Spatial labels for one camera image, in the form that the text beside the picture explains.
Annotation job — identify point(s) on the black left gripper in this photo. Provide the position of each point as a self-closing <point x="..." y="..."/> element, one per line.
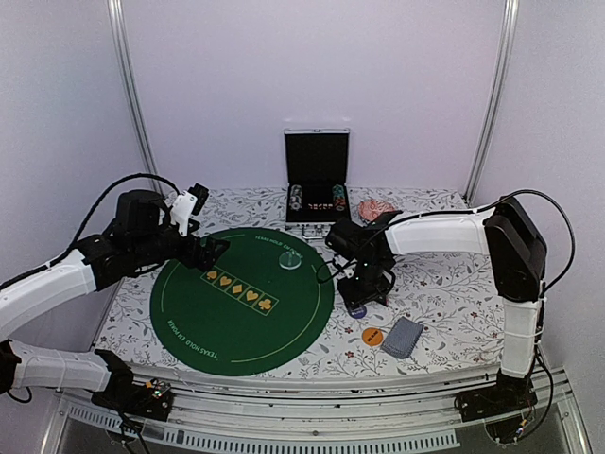
<point x="207" y="259"/>

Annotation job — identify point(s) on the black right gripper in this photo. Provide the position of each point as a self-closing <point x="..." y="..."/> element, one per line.
<point x="353" y="297"/>

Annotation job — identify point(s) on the purple small blind button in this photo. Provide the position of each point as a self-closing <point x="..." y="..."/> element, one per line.
<point x="358" y="312"/>

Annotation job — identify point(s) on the orange big blind button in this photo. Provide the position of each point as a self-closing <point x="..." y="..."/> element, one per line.
<point x="372" y="336"/>

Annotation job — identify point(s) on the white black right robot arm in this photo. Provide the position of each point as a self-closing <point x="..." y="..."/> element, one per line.
<point x="502" y="231"/>

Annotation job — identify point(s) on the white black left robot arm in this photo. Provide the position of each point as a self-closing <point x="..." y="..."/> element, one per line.
<point x="145" y="234"/>

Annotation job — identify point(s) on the blue playing card deck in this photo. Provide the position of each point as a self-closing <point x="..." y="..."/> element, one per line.
<point x="402" y="338"/>

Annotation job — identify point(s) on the red blue patterned bowl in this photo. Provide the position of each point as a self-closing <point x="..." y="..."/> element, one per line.
<point x="369" y="210"/>

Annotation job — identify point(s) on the green round poker mat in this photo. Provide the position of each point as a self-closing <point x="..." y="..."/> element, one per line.
<point x="246" y="315"/>

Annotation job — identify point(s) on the floral white tablecloth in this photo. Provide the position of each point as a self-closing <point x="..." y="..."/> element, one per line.
<point x="450" y="294"/>

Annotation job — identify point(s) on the clear dealer button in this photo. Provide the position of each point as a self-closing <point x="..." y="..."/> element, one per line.
<point x="289" y="260"/>

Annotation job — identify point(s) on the red dice row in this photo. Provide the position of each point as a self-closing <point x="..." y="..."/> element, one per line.
<point x="319" y="206"/>

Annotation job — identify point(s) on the right poker chip row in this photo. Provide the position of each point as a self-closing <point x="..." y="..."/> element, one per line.
<point x="339" y="199"/>

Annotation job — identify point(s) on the poker chip row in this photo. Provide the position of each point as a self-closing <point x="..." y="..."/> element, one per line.
<point x="339" y="199"/>
<point x="296" y="197"/>

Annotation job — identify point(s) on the left poker chip row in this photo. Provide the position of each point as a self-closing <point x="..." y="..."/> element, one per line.
<point x="296" y="197"/>

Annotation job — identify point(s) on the aluminium poker chip case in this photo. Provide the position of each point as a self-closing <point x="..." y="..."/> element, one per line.
<point x="316" y="159"/>

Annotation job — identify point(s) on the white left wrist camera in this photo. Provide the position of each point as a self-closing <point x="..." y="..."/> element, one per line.
<point x="187" y="205"/>

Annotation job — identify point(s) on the front aluminium rail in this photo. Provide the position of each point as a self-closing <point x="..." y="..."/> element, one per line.
<point x="393" y="414"/>

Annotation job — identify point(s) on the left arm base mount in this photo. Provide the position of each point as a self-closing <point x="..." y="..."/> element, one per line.
<point x="151" y="400"/>

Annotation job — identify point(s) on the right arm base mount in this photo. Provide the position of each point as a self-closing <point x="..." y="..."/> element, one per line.
<point x="506" y="395"/>

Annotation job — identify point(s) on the left aluminium frame post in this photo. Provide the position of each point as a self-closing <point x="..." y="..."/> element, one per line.
<point x="122" y="50"/>

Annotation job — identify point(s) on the aluminium frame post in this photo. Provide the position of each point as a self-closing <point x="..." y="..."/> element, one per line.
<point x="502" y="63"/>
<point x="122" y="50"/>

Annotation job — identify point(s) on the right aluminium frame post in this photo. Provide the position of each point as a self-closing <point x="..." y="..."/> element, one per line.
<point x="502" y="63"/>

